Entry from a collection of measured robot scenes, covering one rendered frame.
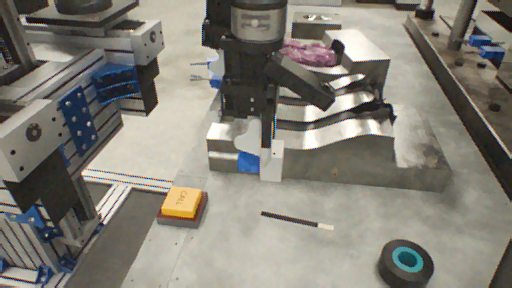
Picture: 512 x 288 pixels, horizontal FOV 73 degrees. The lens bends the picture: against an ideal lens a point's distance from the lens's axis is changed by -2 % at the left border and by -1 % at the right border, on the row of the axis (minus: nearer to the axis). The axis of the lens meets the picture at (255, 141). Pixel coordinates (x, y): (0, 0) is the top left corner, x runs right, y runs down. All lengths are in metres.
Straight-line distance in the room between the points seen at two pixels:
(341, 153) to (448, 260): 0.26
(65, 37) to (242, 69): 0.74
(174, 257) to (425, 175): 0.51
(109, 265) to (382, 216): 1.02
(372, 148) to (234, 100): 0.32
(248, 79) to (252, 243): 0.30
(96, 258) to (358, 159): 1.06
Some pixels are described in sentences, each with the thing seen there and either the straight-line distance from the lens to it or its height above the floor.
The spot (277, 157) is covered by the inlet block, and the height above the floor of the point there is 0.96.
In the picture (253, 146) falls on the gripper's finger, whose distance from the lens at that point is 0.54.
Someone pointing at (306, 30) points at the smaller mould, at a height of 0.84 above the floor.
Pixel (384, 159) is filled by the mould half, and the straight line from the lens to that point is 0.74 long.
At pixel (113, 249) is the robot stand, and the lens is 1.47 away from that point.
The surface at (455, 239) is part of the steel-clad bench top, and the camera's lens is 0.74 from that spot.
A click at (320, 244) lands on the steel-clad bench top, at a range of 0.65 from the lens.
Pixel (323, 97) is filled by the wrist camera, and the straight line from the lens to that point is 0.50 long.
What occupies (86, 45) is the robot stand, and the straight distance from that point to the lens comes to 1.13.
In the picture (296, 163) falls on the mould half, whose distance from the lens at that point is 0.74.
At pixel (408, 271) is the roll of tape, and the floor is 0.83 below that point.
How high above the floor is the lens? 1.31
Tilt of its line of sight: 37 degrees down
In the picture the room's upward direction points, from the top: straight up
